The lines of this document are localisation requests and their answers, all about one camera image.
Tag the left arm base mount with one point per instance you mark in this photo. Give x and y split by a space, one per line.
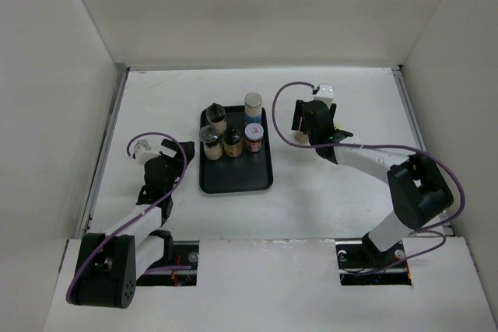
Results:
178 265

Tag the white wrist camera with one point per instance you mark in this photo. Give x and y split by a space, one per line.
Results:
142 152
324 93

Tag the black knob-cap spice bottle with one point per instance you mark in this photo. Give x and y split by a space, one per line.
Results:
232 142

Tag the pink-cap spice bottle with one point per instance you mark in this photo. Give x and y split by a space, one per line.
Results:
300 136

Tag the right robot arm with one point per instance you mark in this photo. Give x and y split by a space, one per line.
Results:
418 190

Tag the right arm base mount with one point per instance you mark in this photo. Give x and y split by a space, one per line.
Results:
357 269

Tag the black grinder-cap spice bottle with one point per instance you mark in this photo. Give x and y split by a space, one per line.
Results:
216 116

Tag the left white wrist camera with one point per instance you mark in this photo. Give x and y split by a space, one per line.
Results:
142 152

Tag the purple-lid spice jar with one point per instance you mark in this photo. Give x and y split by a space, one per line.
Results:
254 135

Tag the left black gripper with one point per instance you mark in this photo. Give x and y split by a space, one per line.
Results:
173 148

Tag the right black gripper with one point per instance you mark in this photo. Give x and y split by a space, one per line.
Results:
298 114

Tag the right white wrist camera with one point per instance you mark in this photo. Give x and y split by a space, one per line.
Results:
324 93

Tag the black plastic tray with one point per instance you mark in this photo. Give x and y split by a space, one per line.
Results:
251 171

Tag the tall blue-band spice jar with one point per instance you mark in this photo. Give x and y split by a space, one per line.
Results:
252 108

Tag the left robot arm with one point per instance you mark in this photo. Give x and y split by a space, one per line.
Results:
110 263

